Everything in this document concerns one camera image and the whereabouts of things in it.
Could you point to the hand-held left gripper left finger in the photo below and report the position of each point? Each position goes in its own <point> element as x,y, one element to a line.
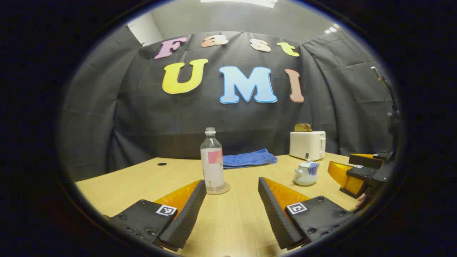
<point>189,214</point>

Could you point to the clear plastic water bottle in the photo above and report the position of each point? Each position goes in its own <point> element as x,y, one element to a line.
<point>212,160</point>

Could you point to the small ceiling light panel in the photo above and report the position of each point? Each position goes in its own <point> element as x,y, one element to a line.
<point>331,29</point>

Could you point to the white blue-patterned teacup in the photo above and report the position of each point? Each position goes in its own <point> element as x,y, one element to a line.
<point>305,177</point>

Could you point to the round brown coaster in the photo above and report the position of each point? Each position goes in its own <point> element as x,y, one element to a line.
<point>227,188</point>

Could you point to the large ceiling light panel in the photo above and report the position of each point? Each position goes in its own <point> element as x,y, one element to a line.
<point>239,2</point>

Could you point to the white toaster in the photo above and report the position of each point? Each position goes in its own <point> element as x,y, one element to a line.
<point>306,145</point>

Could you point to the folded blue towel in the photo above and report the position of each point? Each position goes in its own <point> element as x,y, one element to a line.
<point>250,159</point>

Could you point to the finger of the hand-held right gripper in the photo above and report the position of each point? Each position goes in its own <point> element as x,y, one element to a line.
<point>348,178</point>
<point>367,160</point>

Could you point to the thin dark rod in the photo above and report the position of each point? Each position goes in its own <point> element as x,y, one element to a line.
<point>383,84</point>

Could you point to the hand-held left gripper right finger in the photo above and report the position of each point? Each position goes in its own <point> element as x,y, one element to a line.
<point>274,214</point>

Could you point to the brown toast slices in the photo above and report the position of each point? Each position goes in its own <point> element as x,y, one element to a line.
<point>302,127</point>

